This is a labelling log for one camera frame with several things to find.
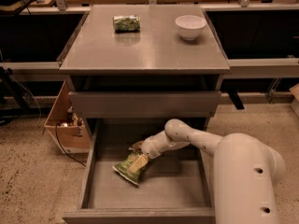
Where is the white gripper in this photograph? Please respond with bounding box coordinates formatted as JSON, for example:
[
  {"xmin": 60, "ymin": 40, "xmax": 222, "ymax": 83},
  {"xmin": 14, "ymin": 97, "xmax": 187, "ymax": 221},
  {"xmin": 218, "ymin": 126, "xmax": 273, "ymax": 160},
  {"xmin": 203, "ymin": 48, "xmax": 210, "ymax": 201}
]
[{"xmin": 128, "ymin": 131, "xmax": 171, "ymax": 173}]

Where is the green jalapeno chip bag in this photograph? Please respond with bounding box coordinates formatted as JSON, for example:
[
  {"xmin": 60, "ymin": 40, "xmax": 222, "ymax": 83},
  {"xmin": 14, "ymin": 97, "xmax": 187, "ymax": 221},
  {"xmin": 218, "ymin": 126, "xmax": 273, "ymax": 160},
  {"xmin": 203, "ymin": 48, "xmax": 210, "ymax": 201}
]
[{"xmin": 112, "ymin": 142, "xmax": 150, "ymax": 186}]

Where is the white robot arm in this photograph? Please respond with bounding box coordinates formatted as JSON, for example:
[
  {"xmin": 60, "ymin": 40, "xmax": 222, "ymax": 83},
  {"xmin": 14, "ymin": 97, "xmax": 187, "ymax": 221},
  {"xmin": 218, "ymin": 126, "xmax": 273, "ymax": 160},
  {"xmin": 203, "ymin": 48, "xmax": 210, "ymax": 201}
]
[{"xmin": 129, "ymin": 119, "xmax": 286, "ymax": 224}]

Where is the open grey middle drawer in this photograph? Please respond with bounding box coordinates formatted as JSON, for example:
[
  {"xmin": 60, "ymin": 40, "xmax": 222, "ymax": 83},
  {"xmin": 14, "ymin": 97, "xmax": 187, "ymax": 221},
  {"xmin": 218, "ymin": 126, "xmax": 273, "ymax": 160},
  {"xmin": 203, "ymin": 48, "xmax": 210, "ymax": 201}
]
[{"xmin": 63, "ymin": 119, "xmax": 216, "ymax": 224}]

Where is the closed grey top drawer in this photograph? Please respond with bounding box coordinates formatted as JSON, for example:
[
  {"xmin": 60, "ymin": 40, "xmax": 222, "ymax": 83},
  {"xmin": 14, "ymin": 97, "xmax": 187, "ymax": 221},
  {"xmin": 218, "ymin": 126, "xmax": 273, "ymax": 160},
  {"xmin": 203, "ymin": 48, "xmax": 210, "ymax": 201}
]
[{"xmin": 68, "ymin": 91, "xmax": 221, "ymax": 119}]

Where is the grey drawer cabinet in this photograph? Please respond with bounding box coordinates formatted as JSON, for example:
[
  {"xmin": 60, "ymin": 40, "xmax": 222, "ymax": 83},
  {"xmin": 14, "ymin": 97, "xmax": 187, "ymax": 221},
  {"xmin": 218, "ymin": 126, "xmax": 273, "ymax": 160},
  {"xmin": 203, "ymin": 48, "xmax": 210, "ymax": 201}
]
[{"xmin": 60, "ymin": 5, "xmax": 229, "ymax": 134}]

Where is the green chip bag on counter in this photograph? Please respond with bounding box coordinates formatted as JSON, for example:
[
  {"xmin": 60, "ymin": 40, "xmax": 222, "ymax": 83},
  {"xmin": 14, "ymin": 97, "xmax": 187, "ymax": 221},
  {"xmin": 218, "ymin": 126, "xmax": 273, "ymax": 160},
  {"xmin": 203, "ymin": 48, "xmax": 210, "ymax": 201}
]
[{"xmin": 113, "ymin": 15, "xmax": 140, "ymax": 33}]

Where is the wooden box with items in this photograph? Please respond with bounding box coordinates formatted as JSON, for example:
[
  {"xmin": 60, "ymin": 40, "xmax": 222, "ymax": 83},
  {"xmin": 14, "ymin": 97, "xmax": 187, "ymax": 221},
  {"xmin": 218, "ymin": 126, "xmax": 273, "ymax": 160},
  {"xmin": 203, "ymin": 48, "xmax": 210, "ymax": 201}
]
[{"xmin": 44, "ymin": 81, "xmax": 91, "ymax": 154}]

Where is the white ceramic bowl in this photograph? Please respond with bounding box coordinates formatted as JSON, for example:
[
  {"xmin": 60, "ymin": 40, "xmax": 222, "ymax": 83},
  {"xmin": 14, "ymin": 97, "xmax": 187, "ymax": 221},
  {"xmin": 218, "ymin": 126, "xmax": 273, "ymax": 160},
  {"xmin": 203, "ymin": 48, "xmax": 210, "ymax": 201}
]
[{"xmin": 175, "ymin": 15, "xmax": 207, "ymax": 40}]

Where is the black cable on floor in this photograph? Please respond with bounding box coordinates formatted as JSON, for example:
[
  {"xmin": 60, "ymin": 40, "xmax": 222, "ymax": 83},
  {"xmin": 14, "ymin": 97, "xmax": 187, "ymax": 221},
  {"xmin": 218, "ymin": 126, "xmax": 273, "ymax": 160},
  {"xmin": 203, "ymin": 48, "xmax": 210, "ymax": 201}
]
[{"xmin": 54, "ymin": 122, "xmax": 87, "ymax": 168}]

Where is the grey metal rail frame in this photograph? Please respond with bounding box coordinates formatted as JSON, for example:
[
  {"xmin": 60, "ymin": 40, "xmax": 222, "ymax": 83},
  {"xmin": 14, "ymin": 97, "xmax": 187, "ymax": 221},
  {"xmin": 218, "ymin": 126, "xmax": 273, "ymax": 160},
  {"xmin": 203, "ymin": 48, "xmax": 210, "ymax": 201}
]
[{"xmin": 4, "ymin": 5, "xmax": 298, "ymax": 81}]

